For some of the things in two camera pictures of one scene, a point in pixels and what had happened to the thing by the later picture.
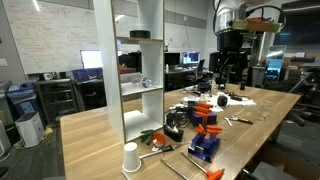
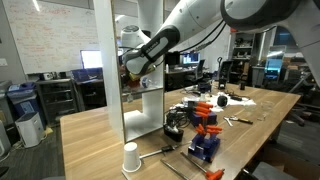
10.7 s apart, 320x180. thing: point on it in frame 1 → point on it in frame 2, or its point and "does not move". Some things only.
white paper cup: x=131 y=162 does not move
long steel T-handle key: x=174 y=169 does not move
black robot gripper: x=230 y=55 → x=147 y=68
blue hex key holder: x=203 y=147 does not move
